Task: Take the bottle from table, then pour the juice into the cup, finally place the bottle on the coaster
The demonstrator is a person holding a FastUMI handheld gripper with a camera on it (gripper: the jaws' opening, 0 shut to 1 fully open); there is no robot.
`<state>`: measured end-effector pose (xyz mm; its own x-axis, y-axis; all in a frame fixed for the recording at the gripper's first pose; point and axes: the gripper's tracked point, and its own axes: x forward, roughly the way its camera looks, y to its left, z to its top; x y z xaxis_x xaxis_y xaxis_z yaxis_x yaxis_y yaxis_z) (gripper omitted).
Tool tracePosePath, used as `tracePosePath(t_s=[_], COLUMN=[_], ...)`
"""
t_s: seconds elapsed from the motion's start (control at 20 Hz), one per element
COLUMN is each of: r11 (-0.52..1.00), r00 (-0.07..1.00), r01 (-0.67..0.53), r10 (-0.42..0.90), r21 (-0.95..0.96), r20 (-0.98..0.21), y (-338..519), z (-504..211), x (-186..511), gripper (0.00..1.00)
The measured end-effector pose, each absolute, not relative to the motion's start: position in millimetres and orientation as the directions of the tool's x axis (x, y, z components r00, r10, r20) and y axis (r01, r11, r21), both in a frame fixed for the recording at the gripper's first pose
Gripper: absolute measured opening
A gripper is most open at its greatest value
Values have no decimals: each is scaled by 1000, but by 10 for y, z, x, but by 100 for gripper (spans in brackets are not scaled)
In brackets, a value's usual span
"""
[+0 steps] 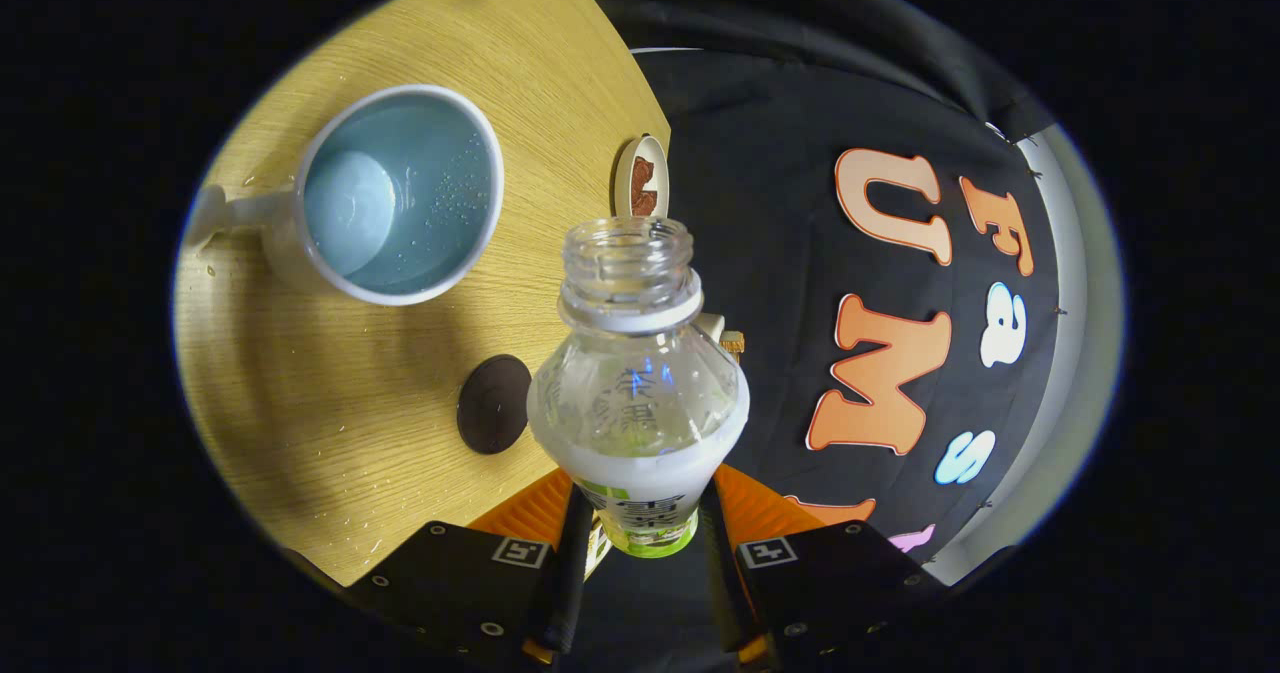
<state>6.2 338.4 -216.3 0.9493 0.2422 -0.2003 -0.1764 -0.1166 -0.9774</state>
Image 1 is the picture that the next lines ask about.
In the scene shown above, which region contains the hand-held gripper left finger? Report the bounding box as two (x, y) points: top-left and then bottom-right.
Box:
(350, 468), (601, 666)

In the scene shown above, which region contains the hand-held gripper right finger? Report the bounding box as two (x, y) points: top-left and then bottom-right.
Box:
(700, 463), (946, 666)

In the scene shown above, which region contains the clear plastic juice bottle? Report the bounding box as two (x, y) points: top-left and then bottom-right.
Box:
(527, 216), (751, 560)

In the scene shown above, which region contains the dark brown round coaster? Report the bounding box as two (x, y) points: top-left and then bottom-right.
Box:
(457, 354), (533, 455)

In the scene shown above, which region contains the white cup with blue inside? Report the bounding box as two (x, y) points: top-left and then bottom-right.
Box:
(185, 84), (506, 307)

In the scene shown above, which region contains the round wooden table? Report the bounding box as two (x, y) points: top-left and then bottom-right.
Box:
(172, 0), (673, 588)

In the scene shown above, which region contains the small beige plate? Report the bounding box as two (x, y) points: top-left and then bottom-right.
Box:
(613, 134), (670, 220)

